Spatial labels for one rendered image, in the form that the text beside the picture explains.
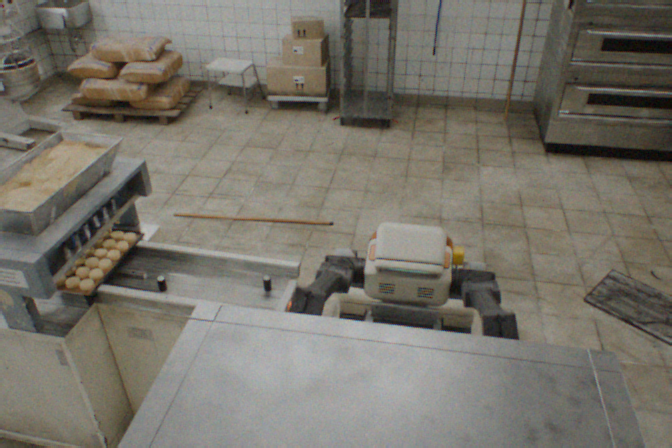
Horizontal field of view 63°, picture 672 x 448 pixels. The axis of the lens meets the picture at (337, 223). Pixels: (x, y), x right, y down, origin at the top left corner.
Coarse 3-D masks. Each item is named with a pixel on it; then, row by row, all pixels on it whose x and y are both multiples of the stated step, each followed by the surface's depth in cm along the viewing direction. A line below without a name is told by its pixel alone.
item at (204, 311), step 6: (198, 306) 66; (204, 306) 66; (210, 306) 66; (216, 306) 66; (198, 312) 65; (204, 312) 65; (210, 312) 65; (216, 312) 66; (192, 318) 65; (198, 318) 65; (204, 318) 65; (210, 318) 65
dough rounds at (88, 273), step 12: (108, 240) 230; (120, 240) 232; (132, 240) 232; (96, 252) 223; (108, 252) 223; (120, 252) 226; (84, 264) 220; (96, 264) 218; (108, 264) 217; (72, 276) 213; (84, 276) 213; (96, 276) 211; (60, 288) 208; (72, 288) 207; (84, 288) 206
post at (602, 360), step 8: (592, 352) 60; (600, 352) 60; (608, 352) 60; (592, 360) 59; (600, 360) 59; (608, 360) 59; (616, 360) 59; (592, 368) 58; (600, 368) 58; (608, 368) 58; (616, 368) 58
